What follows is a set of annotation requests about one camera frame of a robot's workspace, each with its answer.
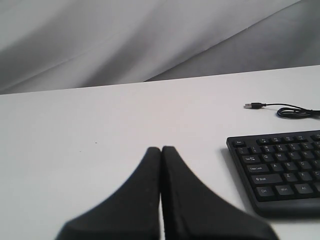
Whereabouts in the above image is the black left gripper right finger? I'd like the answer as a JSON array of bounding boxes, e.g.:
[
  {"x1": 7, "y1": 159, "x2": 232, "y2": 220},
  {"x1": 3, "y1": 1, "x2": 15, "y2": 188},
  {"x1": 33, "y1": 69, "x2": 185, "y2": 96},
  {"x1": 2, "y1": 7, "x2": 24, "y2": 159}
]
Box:
[{"x1": 161, "y1": 146, "x2": 278, "y2": 240}]

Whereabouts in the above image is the black acer keyboard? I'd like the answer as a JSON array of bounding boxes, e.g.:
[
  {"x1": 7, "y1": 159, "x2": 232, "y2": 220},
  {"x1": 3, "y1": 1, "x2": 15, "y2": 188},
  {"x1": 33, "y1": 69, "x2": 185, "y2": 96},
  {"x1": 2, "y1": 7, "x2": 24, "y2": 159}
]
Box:
[{"x1": 226, "y1": 130, "x2": 320, "y2": 218}]

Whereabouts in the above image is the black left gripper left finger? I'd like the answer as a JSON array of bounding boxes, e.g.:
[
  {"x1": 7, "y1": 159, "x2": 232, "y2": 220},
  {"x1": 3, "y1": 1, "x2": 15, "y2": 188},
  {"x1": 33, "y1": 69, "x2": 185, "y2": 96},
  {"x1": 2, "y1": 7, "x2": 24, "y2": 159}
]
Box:
[{"x1": 56, "y1": 147, "x2": 161, "y2": 240}]

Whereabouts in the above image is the black USB cable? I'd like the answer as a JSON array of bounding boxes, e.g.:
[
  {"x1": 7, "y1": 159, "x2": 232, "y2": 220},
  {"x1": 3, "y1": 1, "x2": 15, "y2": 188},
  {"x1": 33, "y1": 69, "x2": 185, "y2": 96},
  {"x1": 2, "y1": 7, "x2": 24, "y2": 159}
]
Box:
[{"x1": 243, "y1": 101, "x2": 320, "y2": 119}]

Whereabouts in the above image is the grey backdrop cloth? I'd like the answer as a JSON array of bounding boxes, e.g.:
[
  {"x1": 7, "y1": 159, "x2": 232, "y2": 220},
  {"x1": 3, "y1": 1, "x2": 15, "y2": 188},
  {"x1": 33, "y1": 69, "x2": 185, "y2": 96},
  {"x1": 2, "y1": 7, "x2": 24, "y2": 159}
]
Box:
[{"x1": 0, "y1": 0, "x2": 320, "y2": 94}]

